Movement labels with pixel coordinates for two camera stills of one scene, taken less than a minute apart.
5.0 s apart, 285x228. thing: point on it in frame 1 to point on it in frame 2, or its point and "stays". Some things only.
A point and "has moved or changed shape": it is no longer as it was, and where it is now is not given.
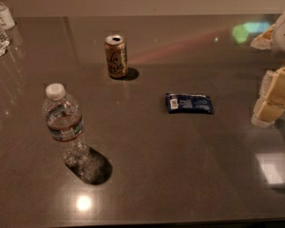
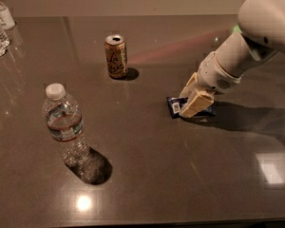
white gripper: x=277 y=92 to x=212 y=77
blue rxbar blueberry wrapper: x=189 y=104 has moved or changed shape
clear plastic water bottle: x=65 y=122 stays
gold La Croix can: x=115 y=47 stays
